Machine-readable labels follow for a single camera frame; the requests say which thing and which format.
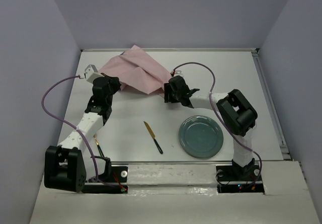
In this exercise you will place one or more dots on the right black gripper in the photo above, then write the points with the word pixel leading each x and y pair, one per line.
pixel 168 96

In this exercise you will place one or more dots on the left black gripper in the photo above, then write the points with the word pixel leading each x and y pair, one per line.
pixel 114 81

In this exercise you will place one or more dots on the pink cloth placemat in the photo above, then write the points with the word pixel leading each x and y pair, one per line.
pixel 137 69

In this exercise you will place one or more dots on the teal round plate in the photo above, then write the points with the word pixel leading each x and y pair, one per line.
pixel 201 137

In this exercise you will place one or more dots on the gold knife black handle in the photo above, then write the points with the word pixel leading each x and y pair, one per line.
pixel 153 137

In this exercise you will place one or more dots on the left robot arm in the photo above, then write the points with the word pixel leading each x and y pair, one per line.
pixel 64 167

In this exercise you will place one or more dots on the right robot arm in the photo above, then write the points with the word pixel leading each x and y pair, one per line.
pixel 235 113

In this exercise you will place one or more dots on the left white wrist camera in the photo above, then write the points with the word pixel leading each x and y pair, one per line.
pixel 91 73

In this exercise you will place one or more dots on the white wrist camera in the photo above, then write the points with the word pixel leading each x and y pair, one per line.
pixel 177 72
pixel 91 73

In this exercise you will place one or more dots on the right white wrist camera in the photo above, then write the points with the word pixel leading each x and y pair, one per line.
pixel 177 72

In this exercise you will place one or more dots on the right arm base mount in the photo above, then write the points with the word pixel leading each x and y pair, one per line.
pixel 229 181

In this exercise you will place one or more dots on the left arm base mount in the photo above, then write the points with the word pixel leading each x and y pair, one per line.
pixel 114 183

